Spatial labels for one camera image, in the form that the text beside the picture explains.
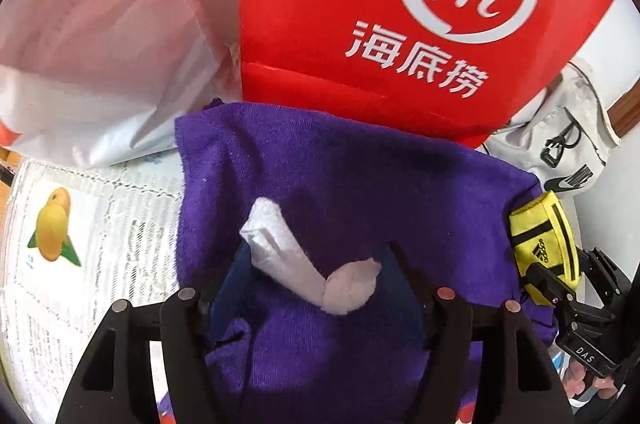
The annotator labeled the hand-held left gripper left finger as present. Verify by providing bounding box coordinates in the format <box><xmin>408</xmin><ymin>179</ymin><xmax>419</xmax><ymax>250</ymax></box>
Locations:
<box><xmin>55</xmin><ymin>243</ymin><xmax>252</xmax><ymax>424</ymax></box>

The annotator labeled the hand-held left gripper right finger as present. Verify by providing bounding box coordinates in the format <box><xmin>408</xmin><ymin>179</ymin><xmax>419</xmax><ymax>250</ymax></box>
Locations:
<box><xmin>387</xmin><ymin>241</ymin><xmax>576</xmax><ymax>424</ymax></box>

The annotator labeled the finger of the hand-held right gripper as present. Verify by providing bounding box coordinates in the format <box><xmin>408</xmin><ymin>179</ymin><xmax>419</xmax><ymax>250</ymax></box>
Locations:
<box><xmin>577</xmin><ymin>246</ymin><xmax>635</xmax><ymax>311</ymax></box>
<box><xmin>522</xmin><ymin>263</ymin><xmax>583</xmax><ymax>312</ymax></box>

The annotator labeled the yellow and black wristband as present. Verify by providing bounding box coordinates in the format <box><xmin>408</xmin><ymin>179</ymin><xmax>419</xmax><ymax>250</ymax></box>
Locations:
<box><xmin>509</xmin><ymin>191</ymin><xmax>583</xmax><ymax>307</ymax></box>

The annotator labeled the white sock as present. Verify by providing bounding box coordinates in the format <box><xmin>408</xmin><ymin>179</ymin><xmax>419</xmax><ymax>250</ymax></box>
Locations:
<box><xmin>239</xmin><ymin>198</ymin><xmax>380</xmax><ymax>315</ymax></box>

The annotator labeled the purple towel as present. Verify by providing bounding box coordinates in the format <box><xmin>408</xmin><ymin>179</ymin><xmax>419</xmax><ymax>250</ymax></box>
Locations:
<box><xmin>172</xmin><ymin>101</ymin><xmax>561</xmax><ymax>424</ymax></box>

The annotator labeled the person's right hand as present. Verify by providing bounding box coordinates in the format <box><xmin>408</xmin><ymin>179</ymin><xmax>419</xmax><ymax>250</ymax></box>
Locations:
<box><xmin>564</xmin><ymin>358</ymin><xmax>617</xmax><ymax>401</ymax></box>

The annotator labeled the fruit print tablecloth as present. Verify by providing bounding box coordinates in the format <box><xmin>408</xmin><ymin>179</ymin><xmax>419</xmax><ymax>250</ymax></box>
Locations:
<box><xmin>0</xmin><ymin>151</ymin><xmax>575</xmax><ymax>424</ymax></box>

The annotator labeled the beige waist bag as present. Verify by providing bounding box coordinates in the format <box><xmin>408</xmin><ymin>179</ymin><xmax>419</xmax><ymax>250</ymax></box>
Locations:
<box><xmin>482</xmin><ymin>58</ymin><xmax>621</xmax><ymax>205</ymax></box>

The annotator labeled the wooden side table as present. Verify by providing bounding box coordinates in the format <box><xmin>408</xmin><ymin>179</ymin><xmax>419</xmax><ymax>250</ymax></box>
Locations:
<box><xmin>0</xmin><ymin>146</ymin><xmax>23</xmax><ymax>185</ymax></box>

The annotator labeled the white plastic shopping bag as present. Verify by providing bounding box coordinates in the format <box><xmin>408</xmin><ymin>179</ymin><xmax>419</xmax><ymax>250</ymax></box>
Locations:
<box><xmin>0</xmin><ymin>0</ymin><xmax>246</xmax><ymax>167</ymax></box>

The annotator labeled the red paper bag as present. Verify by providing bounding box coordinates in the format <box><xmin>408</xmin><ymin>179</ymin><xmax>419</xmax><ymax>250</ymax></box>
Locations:
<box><xmin>239</xmin><ymin>0</ymin><xmax>623</xmax><ymax>149</ymax></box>

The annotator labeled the brown wooden door frame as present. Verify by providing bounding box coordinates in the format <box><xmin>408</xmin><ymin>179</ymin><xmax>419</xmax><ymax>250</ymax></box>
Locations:
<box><xmin>602</xmin><ymin>76</ymin><xmax>640</xmax><ymax>139</ymax></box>

